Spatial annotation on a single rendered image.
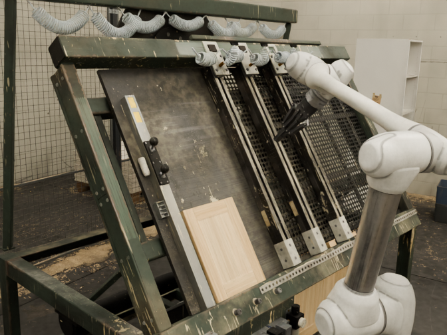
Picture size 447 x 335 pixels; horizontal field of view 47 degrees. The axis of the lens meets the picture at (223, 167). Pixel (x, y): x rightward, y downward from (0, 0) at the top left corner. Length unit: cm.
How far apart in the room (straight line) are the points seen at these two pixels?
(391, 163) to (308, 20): 642
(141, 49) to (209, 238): 88
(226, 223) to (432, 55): 539
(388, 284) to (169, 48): 140
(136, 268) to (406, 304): 97
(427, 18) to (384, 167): 589
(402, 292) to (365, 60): 438
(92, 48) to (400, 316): 156
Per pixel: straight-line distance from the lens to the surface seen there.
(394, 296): 194
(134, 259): 194
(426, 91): 734
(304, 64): 194
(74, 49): 216
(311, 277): 257
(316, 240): 264
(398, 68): 598
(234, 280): 225
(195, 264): 211
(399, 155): 156
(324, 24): 777
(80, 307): 240
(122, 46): 230
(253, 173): 249
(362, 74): 609
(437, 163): 168
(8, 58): 262
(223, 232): 229
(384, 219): 166
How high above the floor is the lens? 191
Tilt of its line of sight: 13 degrees down
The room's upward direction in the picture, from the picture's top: 2 degrees clockwise
